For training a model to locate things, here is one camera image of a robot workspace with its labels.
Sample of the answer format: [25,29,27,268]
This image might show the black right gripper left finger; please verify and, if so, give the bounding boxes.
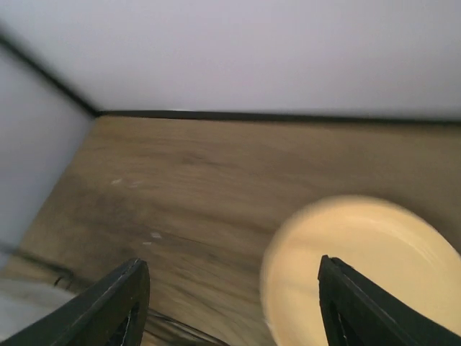
[1,258,150,345]

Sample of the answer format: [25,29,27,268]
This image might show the yellow orange plate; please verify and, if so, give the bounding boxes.
[260,195,460,345]

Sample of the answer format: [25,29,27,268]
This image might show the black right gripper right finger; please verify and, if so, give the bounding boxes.
[318,255,460,346]

